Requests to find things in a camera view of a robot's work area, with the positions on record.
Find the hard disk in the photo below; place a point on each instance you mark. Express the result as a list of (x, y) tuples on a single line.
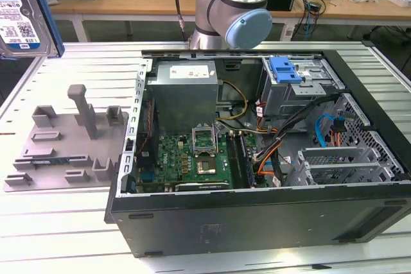
[(19, 14)]

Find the grey disk bay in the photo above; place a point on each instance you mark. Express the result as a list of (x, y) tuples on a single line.
[(337, 153)]

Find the grey power supply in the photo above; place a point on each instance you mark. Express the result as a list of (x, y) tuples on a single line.
[(180, 100)]

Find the CPU socket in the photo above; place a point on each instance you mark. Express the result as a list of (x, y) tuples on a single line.
[(205, 166)]

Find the black RAM slot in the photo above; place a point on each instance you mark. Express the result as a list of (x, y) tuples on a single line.
[(232, 158)]

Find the green motherboard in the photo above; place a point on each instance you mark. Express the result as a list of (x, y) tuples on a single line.
[(173, 158)]

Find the black RAM stick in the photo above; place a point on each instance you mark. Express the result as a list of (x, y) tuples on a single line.
[(247, 161)]

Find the black case fan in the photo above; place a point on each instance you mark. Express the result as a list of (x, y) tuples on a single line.
[(147, 133)]

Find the black graphics card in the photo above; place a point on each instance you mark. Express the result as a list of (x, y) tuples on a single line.
[(202, 186)]

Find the grey optical drive cage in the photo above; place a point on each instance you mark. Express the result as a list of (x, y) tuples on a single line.
[(282, 100)]

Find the blue plastic drive latch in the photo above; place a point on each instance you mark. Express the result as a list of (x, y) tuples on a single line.
[(284, 72)]

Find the black PC case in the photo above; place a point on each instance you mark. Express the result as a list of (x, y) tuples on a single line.
[(224, 222)]

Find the white printed tag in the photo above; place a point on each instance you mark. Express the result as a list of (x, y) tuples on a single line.
[(289, 32)]

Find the grey parts rack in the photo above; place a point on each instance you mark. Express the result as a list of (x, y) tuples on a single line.
[(64, 145)]

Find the dark RAM stick with label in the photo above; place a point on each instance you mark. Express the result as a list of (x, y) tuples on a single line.
[(48, 160)]

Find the crumpled white plastic bag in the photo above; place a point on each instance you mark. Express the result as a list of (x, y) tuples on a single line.
[(54, 0)]

